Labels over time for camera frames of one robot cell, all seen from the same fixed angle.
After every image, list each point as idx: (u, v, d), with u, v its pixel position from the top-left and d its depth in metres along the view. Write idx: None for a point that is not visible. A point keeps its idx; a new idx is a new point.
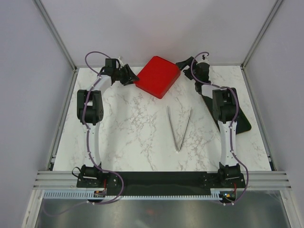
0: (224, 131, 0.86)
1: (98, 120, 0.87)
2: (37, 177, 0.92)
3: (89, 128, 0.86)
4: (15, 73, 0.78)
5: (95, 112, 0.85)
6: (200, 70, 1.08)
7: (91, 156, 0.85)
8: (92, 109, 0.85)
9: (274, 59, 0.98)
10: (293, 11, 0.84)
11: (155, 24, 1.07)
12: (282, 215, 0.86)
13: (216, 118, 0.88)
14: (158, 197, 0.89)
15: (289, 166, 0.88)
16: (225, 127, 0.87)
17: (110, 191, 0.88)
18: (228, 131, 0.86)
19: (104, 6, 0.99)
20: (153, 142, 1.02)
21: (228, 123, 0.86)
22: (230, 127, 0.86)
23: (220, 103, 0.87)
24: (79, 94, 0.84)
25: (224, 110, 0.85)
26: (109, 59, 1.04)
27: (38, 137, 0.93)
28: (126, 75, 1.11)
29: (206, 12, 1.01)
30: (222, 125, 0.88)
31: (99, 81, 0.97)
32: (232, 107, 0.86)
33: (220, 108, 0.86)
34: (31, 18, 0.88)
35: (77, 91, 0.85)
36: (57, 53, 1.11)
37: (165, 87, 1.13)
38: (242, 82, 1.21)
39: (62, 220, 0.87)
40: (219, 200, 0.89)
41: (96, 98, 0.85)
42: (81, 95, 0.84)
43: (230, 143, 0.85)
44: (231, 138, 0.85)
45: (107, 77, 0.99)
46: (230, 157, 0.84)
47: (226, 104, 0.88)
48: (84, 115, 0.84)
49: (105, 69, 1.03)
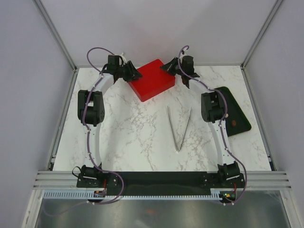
0: (215, 130, 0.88)
1: (99, 121, 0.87)
2: (37, 177, 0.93)
3: (89, 128, 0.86)
4: (15, 73, 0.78)
5: (96, 112, 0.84)
6: (185, 63, 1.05)
7: (91, 156, 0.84)
8: (92, 109, 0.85)
9: (274, 59, 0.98)
10: (294, 10, 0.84)
11: (155, 24, 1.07)
12: (282, 216, 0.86)
13: (205, 118, 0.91)
14: (158, 197, 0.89)
15: (289, 166, 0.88)
16: (215, 126, 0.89)
17: (110, 192, 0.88)
18: (219, 129, 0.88)
19: (104, 5, 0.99)
20: (153, 142, 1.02)
21: (217, 122, 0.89)
22: (220, 125, 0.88)
23: (207, 105, 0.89)
24: (80, 94, 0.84)
25: (212, 112, 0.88)
26: (112, 57, 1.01)
27: (38, 137, 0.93)
28: (129, 72, 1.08)
29: (206, 11, 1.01)
30: (212, 125, 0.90)
31: (101, 80, 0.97)
32: (219, 108, 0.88)
33: (208, 111, 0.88)
34: (31, 18, 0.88)
35: (78, 92, 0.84)
36: (57, 53, 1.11)
37: (150, 90, 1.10)
38: (242, 82, 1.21)
39: (62, 220, 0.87)
40: (219, 200, 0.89)
41: (97, 99, 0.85)
42: (81, 96, 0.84)
43: (223, 141, 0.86)
44: (223, 137, 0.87)
45: (109, 76, 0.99)
46: (225, 156, 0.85)
47: (214, 105, 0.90)
48: (84, 116, 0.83)
49: (108, 66, 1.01)
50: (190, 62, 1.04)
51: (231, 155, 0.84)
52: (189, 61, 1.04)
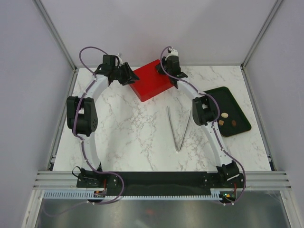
0: (209, 132, 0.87)
1: (91, 130, 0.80)
2: (37, 177, 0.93)
3: (82, 138, 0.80)
4: (15, 74, 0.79)
5: (88, 122, 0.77)
6: (170, 64, 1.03)
7: (89, 162, 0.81)
8: (84, 118, 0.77)
9: (274, 59, 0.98)
10: (294, 10, 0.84)
11: (155, 24, 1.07)
12: (282, 215, 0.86)
13: (197, 122, 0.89)
14: (158, 197, 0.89)
15: (289, 167, 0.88)
16: (209, 128, 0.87)
17: (110, 192, 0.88)
18: (212, 131, 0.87)
19: (103, 5, 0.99)
20: (153, 142, 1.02)
21: (210, 124, 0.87)
22: (213, 127, 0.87)
23: (199, 109, 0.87)
24: (69, 101, 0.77)
25: (204, 115, 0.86)
26: (108, 56, 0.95)
27: (38, 137, 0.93)
28: (126, 74, 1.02)
29: (206, 11, 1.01)
30: (204, 127, 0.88)
31: (93, 84, 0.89)
32: (210, 110, 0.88)
33: (200, 115, 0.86)
34: (31, 18, 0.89)
35: (67, 99, 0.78)
36: (57, 53, 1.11)
37: (150, 90, 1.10)
38: (242, 82, 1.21)
39: (62, 220, 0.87)
40: (219, 200, 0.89)
41: (87, 107, 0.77)
42: (71, 103, 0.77)
43: (218, 142, 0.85)
44: (217, 138, 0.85)
45: (103, 78, 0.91)
46: (223, 156, 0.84)
47: (205, 108, 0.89)
48: (75, 126, 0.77)
49: (102, 66, 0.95)
50: (175, 61, 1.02)
51: (228, 155, 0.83)
52: (174, 60, 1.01)
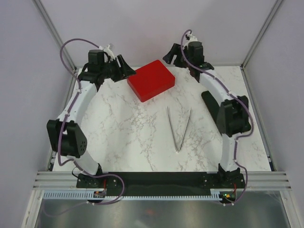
0: (230, 143, 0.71)
1: (80, 153, 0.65)
2: (37, 177, 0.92)
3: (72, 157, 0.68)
4: (15, 74, 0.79)
5: (74, 147, 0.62)
6: (191, 52, 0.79)
7: (86, 171, 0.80)
8: (69, 143, 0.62)
9: (274, 59, 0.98)
10: (293, 11, 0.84)
11: (155, 24, 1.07)
12: (282, 216, 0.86)
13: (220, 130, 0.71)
14: (158, 197, 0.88)
15: (289, 167, 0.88)
16: (231, 139, 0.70)
17: (110, 192, 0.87)
18: (233, 143, 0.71)
19: (103, 6, 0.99)
20: (153, 142, 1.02)
21: (234, 136, 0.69)
22: (236, 140, 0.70)
23: (228, 117, 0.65)
24: (50, 128, 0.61)
25: (232, 125, 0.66)
26: (94, 53, 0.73)
27: (38, 137, 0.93)
28: (118, 71, 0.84)
29: (205, 12, 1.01)
30: (226, 137, 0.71)
31: (78, 97, 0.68)
32: (240, 118, 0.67)
33: (228, 125, 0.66)
34: (31, 18, 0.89)
35: (47, 124, 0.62)
36: (57, 53, 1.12)
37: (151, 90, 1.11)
38: (242, 82, 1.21)
39: (62, 221, 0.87)
40: (219, 200, 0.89)
41: (71, 134, 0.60)
42: (52, 129, 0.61)
43: (234, 153, 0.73)
44: (234, 150, 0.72)
45: (90, 87, 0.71)
46: (231, 164, 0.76)
47: (235, 114, 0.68)
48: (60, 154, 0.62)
49: (90, 67, 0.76)
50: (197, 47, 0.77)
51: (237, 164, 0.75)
52: (197, 45, 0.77)
